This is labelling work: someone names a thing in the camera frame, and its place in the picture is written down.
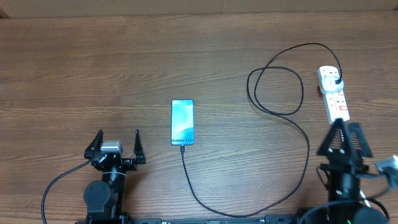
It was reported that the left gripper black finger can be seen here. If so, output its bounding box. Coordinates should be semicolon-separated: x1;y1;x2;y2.
134;129;146;164
84;129;103;158

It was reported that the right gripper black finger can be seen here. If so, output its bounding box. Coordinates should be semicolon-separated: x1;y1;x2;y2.
348;123;373;158
317;118;358;159

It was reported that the blue smartphone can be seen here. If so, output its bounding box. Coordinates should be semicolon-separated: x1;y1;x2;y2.
171;100;195;146

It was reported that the black usb charger cable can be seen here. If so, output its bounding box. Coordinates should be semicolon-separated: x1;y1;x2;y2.
179;42;343;218

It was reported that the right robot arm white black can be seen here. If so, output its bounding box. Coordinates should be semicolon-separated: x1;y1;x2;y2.
297;118;397;224

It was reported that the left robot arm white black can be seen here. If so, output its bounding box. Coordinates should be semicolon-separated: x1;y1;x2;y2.
83;130;146;223

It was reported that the white charger plug adapter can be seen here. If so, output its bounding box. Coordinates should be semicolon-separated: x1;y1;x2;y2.
320;77;344;94

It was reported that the white power strip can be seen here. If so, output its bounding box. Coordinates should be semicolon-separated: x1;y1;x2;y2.
317;65;350;124

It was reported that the white power strip cord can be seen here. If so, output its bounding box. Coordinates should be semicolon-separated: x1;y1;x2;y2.
359;188;371;208

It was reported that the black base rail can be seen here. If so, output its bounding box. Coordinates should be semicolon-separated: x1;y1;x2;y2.
76;214;299;224

